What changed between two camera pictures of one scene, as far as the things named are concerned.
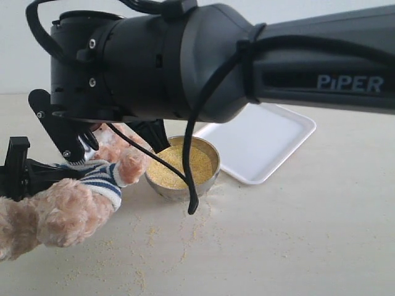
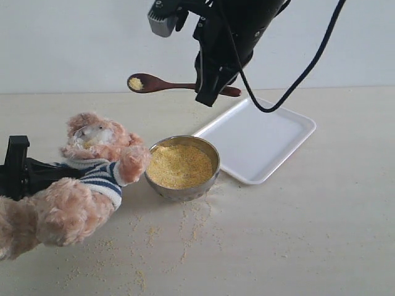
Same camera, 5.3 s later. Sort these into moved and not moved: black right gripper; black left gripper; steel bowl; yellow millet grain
Moved: black right gripper
Not moved: black left gripper; yellow millet grain; steel bowl
